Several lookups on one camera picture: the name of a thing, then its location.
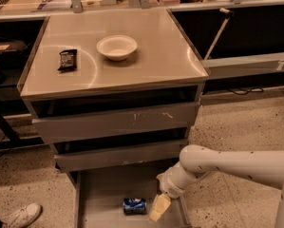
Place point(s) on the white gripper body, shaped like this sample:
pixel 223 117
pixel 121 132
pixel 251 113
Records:
pixel 168 182

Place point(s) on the blue pepsi can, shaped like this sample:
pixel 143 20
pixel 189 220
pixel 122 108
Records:
pixel 134 206

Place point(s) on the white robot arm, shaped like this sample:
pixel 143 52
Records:
pixel 196 162

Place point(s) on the grey middle drawer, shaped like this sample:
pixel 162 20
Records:
pixel 116 156

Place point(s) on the grey open bottom drawer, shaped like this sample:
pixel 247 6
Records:
pixel 100 194

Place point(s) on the grey top drawer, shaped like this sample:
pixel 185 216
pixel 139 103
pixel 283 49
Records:
pixel 116 122

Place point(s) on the grey drawer cabinet with counter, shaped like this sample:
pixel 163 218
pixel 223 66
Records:
pixel 163 70

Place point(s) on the white paper bowl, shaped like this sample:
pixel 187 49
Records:
pixel 117 47

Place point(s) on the white sneaker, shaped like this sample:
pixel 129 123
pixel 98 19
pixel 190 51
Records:
pixel 23 217

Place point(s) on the black snack bar packet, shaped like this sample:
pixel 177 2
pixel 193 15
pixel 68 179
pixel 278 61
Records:
pixel 68 60

